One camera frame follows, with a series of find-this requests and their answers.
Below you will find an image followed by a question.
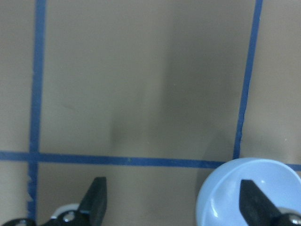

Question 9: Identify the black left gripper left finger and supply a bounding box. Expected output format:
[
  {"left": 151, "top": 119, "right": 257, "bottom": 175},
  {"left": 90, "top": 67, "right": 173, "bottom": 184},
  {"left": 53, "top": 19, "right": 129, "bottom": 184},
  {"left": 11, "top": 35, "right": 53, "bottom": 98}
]
[{"left": 0, "top": 177, "right": 107, "bottom": 226}]

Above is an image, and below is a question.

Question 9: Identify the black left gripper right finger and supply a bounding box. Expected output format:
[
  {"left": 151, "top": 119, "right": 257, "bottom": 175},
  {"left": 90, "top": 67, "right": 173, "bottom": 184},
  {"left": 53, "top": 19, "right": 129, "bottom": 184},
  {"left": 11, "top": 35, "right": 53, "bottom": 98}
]
[{"left": 239, "top": 179, "right": 301, "bottom": 226}]

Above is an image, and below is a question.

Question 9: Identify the blue bowl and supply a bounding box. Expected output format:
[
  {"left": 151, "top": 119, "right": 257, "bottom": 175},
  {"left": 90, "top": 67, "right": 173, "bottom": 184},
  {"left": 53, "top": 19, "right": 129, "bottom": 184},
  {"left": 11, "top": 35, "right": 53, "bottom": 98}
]
[{"left": 196, "top": 158, "right": 301, "bottom": 226}]

